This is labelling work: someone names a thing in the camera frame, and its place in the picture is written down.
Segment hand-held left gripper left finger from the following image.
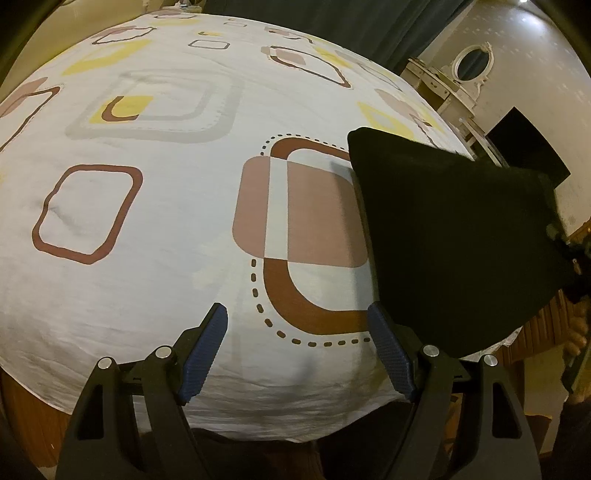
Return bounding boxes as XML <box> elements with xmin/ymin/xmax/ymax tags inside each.
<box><xmin>55</xmin><ymin>302</ymin><xmax>229</xmax><ymax>480</ymax></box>

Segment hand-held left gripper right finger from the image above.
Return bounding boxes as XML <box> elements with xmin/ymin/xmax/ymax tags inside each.
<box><xmin>367</xmin><ymin>301</ymin><xmax>542</xmax><ymax>480</ymax></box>

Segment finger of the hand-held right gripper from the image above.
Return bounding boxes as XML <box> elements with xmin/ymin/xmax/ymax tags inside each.
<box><xmin>546</xmin><ymin>222</ymin><xmax>581</xmax><ymax>276</ymax></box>

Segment black pants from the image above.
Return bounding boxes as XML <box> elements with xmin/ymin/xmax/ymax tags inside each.
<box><xmin>347</xmin><ymin>127</ymin><xmax>576</xmax><ymax>359</ymax></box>

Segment person's right hand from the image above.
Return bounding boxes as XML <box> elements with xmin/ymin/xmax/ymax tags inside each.
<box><xmin>564</xmin><ymin>298</ymin><xmax>591</xmax><ymax>357</ymax></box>

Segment black flat television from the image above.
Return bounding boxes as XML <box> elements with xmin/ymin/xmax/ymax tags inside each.
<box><xmin>485</xmin><ymin>107</ymin><xmax>572</xmax><ymax>188</ymax></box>

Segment printed white bed sheet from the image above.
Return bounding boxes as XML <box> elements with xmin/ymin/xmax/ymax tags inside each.
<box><xmin>0</xmin><ymin>11</ymin><xmax>523</xmax><ymax>445</ymax></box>

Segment person's dark clothing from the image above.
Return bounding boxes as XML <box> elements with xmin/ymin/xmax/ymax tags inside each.
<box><xmin>191</xmin><ymin>401</ymin><xmax>416</xmax><ymax>480</ymax></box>

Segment white television stand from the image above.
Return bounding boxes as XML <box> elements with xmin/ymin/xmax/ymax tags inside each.
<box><xmin>455</xmin><ymin>117</ymin><xmax>505</xmax><ymax>168</ymax></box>

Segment oval white-framed mirror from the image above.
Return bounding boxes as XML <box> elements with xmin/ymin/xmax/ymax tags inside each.
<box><xmin>450</xmin><ymin>42</ymin><xmax>495</xmax><ymax>94</ymax></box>

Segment white vanity table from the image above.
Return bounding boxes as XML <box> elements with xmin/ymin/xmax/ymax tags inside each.
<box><xmin>401</xmin><ymin>57</ymin><xmax>481</xmax><ymax>121</ymax></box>

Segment dark teal curtain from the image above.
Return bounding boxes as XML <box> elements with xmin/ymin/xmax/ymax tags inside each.
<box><xmin>205</xmin><ymin>0</ymin><xmax>477</xmax><ymax>71</ymax></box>

